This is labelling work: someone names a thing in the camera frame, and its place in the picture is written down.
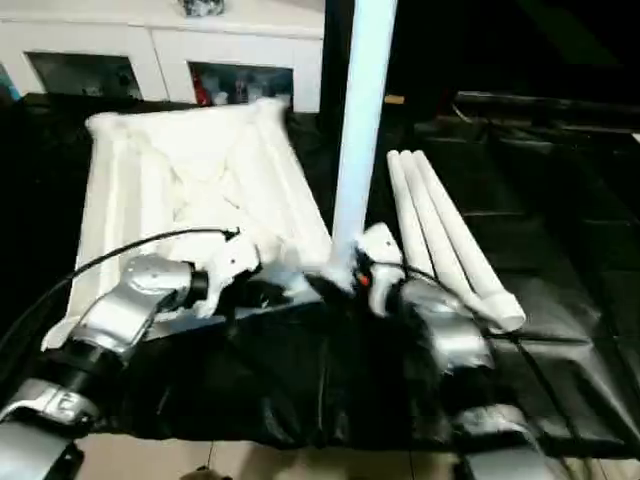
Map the white plastic table leg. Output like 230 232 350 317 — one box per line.
387 149 437 275
399 149 482 312
412 150 527 332
325 0 400 297

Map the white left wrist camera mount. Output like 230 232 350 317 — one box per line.
192 234 265 320

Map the grey crumpled bag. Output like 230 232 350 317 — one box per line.
177 0 227 17

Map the white cabinet with glass doors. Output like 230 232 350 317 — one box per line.
0 0 327 115

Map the black plastic mat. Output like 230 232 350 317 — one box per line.
0 92 640 459

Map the black metal frame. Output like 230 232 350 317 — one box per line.
451 90 640 134

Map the white plastic table top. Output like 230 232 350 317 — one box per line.
42 97 352 352

